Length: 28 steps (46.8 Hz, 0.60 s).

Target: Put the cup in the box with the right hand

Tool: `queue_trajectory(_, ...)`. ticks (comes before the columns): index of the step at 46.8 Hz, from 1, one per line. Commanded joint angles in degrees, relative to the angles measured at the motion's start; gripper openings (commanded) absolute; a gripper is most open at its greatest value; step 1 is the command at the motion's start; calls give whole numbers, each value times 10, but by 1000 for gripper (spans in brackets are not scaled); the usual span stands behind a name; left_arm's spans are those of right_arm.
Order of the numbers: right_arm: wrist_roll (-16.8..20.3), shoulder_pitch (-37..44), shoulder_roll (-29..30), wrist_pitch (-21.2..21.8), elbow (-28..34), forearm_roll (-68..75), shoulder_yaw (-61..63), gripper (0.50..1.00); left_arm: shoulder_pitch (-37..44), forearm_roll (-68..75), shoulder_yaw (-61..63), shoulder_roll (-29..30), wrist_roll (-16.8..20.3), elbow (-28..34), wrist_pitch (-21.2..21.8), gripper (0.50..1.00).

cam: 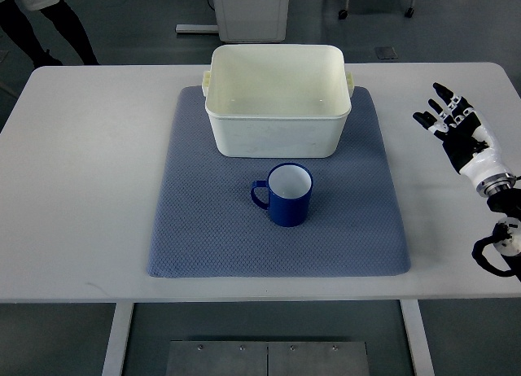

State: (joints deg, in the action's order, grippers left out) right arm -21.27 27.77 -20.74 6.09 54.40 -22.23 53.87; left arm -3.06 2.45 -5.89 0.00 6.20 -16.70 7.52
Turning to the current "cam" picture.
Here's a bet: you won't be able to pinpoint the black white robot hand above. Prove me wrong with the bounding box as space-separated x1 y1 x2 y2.
413 82 516 197

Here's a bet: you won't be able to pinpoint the blue mug white inside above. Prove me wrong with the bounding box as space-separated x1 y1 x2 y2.
250 162 313 227

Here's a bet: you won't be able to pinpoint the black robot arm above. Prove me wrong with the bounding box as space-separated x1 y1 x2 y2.
471 173 520 280

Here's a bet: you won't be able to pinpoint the cream plastic box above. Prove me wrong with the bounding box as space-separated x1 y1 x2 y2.
202 44 352 159

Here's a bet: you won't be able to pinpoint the grey floor socket cover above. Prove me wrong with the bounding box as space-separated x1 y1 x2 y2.
374 46 398 60

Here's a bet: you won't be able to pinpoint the wheeled cart legs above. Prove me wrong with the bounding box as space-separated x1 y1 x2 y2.
337 0 417 20

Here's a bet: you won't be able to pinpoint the white right table leg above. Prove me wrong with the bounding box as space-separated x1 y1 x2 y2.
400 299 435 376

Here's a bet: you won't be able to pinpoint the white table leg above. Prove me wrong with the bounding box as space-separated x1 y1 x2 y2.
400 299 435 376
102 302 134 376

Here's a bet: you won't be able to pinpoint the blue-grey textured mat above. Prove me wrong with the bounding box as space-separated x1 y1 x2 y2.
147 86 410 278

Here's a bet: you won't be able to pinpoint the metal floor plate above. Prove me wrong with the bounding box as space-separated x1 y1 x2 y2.
166 341 370 375

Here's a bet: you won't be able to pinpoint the white left table leg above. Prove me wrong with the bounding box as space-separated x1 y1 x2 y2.
102 302 134 376

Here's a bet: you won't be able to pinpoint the person in black trousers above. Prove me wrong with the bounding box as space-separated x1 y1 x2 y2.
0 0 100 67

